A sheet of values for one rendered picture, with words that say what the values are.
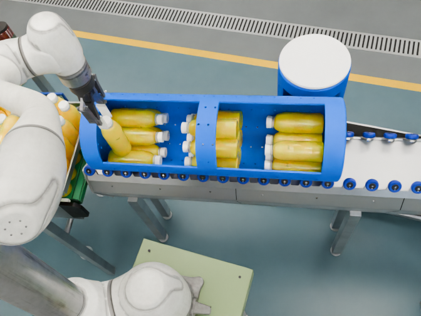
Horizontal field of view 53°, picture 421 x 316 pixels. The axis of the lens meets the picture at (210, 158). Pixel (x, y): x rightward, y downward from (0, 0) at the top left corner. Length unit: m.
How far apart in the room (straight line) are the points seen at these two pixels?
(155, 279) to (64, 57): 0.59
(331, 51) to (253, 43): 1.50
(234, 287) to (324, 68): 0.90
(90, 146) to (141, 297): 0.61
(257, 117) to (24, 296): 1.02
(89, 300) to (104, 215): 1.62
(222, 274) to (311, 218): 1.26
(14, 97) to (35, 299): 0.40
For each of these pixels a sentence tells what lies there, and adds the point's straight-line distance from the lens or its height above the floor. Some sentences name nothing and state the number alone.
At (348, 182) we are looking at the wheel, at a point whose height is 0.97.
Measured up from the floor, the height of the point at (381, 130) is 0.15.
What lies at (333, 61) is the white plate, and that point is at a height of 1.04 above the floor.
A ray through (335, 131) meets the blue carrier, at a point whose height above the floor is 1.23.
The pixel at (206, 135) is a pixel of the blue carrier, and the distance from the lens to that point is 1.35.
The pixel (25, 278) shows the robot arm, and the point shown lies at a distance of 0.89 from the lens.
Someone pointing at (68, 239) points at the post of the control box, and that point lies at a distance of 2.01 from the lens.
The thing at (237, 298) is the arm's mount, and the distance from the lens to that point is 1.32.
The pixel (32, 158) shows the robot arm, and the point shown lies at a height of 1.87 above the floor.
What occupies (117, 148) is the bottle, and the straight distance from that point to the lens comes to 1.50.
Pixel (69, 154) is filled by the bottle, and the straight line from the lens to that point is 1.75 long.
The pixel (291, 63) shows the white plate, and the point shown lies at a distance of 1.74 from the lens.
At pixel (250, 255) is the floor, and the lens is 2.44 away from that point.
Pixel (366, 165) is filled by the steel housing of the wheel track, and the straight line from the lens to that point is 1.64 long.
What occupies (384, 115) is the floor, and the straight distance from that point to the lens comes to 2.91.
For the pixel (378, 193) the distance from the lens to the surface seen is 1.61.
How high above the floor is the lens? 2.36
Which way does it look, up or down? 61 degrees down
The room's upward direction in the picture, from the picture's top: 15 degrees counter-clockwise
